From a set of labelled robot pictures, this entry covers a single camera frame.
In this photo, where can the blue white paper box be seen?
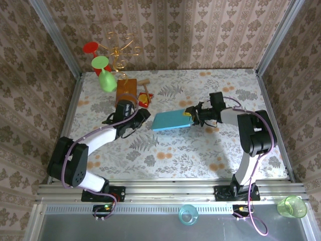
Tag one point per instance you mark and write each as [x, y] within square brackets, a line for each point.
[170, 120]

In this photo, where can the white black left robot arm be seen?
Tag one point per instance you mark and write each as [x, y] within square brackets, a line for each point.
[102, 138]

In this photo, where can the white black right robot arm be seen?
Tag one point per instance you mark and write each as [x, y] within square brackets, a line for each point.
[258, 140]

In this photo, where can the brown wooden board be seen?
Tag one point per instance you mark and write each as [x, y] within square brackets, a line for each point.
[128, 86]

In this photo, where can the red snack bag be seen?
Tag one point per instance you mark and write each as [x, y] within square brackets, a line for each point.
[145, 99]

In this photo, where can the green plastic goblet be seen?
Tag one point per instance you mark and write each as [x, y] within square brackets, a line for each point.
[107, 81]

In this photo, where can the small wooden mallet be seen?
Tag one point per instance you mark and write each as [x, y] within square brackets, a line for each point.
[144, 82]

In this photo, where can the red plastic goblet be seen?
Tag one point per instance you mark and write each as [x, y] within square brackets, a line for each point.
[90, 47]

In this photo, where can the blue transparent cup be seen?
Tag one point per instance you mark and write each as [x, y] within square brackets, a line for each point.
[188, 216]

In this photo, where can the small black controller board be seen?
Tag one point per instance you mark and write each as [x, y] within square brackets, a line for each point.
[242, 209]
[102, 209]

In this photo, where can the grey metal tray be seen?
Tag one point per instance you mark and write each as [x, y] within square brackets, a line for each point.
[138, 228]

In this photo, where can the green transparent cup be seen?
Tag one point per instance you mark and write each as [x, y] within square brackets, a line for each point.
[292, 207]

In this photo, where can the aluminium table side rail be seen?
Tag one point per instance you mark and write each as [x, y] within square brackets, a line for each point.
[76, 82]
[261, 82]

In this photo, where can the long aluminium base rail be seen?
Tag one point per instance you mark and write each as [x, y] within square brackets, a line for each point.
[163, 188]

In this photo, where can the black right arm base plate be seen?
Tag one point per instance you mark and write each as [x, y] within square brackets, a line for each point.
[220, 194]

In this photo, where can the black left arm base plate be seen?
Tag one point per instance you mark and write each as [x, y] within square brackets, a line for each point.
[118, 193]

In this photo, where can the aluminium frame post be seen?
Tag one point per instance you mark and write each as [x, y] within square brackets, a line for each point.
[278, 37]
[57, 37]

